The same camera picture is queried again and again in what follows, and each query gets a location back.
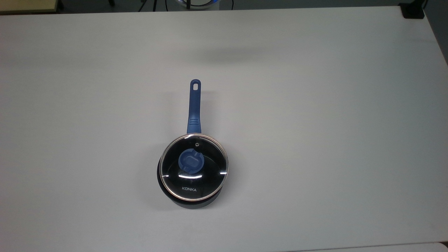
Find glass lid with blue knob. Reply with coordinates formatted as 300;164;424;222
160;133;229;203

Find black tripod legs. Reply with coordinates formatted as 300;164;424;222
138;0;159;12

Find black clamp block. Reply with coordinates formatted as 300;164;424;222
399;3;426;19

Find wooden side table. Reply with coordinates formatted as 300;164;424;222
0;0;59;14

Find dark saucepan with blue handle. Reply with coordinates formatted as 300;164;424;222
156;79;230;210

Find white robot base ring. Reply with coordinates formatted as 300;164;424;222
167;0;221;10

